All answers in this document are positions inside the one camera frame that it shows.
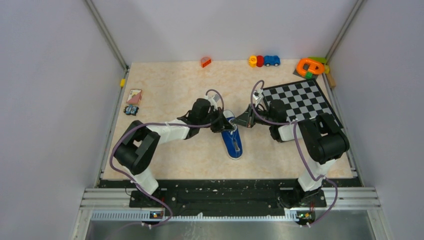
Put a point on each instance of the orange plastic ring toy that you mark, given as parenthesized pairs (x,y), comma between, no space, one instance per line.
(309,67)

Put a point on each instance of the blue toy car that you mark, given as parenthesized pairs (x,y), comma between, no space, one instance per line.
(271,60)

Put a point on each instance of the white cable duct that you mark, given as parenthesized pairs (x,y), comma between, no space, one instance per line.
(148,216)

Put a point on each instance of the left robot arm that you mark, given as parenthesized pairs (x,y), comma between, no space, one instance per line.
(134,151)

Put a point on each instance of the red toy block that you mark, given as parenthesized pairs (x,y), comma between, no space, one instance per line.
(259,61)

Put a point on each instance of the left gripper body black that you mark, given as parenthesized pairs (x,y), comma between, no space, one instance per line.
(214,119)

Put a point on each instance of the small blue toy robot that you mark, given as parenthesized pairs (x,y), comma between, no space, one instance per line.
(131,110)

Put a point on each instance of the yellow clip on frame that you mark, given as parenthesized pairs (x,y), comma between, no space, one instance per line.
(122,82)

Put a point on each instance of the wooden block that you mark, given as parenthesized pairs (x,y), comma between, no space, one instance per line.
(331,81)

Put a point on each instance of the black white chessboard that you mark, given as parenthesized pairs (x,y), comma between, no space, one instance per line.
(303,100)

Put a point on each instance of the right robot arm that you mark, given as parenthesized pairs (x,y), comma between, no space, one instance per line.
(324,140)

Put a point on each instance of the yellow toy block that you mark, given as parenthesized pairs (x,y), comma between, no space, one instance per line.
(252,61)

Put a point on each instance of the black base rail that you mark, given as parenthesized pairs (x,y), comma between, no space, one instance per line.
(221,197)

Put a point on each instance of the orange lego brick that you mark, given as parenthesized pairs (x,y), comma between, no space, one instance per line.
(205,61)

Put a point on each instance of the blue canvas sneaker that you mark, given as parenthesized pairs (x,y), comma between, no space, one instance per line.
(233,144)

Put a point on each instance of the green toy block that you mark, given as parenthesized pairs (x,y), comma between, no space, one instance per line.
(322,60)

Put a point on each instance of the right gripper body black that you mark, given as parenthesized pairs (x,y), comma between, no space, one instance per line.
(263,113)

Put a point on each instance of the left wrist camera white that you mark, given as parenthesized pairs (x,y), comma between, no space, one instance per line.
(213,100)

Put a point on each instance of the white shoelace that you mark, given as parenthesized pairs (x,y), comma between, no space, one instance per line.
(234,130)

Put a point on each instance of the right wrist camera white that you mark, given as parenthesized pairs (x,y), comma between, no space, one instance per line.
(257,96)

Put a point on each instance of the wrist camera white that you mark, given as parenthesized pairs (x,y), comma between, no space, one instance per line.
(257,96)
(213,100)

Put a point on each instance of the pink triangle puzzle card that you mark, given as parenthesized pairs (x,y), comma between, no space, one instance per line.
(134,97)

